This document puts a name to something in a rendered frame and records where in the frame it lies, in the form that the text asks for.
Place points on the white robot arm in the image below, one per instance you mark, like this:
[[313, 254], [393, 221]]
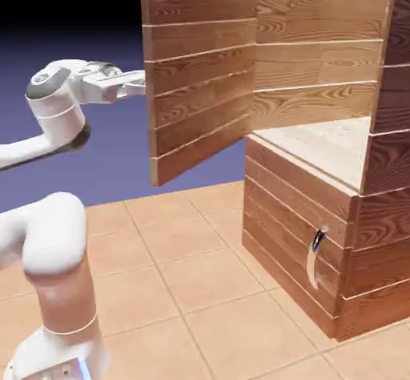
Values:
[[54, 232]]

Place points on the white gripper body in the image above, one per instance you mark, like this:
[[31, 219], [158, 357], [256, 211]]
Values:
[[110, 86]]

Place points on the wooden cabinet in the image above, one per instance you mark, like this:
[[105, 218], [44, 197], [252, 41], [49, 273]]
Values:
[[381, 226]]

